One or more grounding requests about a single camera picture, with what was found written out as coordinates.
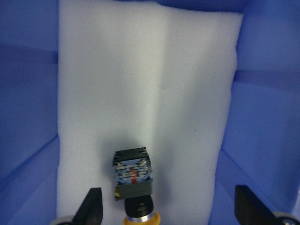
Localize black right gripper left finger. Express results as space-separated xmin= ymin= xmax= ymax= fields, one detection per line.
xmin=72 ymin=187 xmax=103 ymax=225

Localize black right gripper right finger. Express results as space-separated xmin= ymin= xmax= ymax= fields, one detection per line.
xmin=234 ymin=184 xmax=300 ymax=225

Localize yellow mushroom push button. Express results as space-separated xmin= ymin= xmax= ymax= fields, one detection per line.
xmin=112 ymin=147 xmax=161 ymax=225

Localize blue plastic target bin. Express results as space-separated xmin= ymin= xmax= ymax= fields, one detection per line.
xmin=0 ymin=0 xmax=300 ymax=225

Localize white foam pad target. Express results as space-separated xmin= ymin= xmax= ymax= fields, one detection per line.
xmin=57 ymin=0 xmax=243 ymax=225

